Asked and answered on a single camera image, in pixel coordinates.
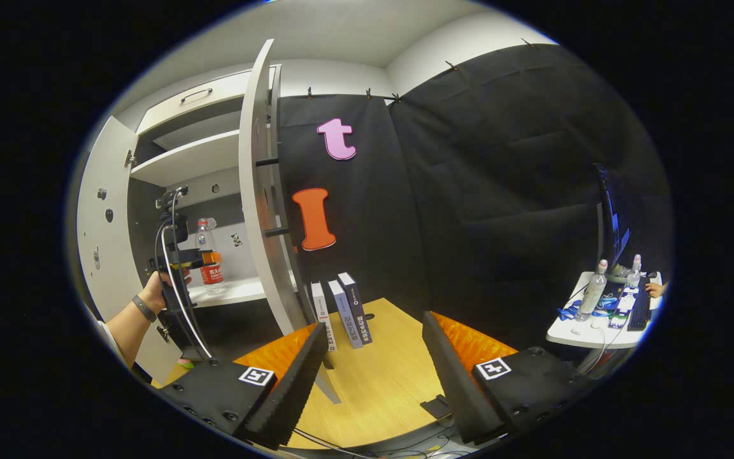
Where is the black keyboard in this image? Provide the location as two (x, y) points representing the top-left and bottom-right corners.
(628, 275), (653, 331)

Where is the tall clear water bottle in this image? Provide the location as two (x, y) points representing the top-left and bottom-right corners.
(575, 259), (608, 322)

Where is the black cable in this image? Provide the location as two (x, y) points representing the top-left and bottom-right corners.
(342, 426), (473, 458)

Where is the white cabinet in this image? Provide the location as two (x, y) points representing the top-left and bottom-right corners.
(126, 64), (298, 383)

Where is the black monitor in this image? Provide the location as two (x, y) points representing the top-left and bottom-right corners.
(593, 163), (632, 268)

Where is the dark wristband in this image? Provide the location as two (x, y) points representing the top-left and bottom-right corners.
(131, 295), (158, 323)

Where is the white cabinet door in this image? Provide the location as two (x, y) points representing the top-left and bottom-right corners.
(76, 116), (183, 385)
(238, 38), (342, 405)

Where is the small black device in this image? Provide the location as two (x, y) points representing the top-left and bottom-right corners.
(421, 395), (454, 421)

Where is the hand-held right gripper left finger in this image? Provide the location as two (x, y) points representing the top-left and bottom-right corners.
(157, 322), (329, 451)

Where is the blue lanyard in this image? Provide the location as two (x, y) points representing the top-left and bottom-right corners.
(558, 300), (619, 321)

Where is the white cable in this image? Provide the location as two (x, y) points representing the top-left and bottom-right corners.
(160, 188), (213, 359)

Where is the grey blue book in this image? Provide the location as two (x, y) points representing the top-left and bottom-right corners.
(329, 279), (364, 350)

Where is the black backdrop cloth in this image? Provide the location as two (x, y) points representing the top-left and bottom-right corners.
(276, 43), (670, 354)

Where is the dark navy book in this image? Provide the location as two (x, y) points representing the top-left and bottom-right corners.
(338, 272), (373, 346)

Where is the clear bottle red label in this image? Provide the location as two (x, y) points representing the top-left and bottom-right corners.
(195, 218), (227, 297)

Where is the white book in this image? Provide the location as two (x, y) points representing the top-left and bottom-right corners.
(311, 282), (338, 353)

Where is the white desk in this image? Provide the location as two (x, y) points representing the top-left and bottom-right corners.
(547, 271), (664, 350)

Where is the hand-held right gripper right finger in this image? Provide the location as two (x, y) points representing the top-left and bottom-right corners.
(420, 311), (597, 446)

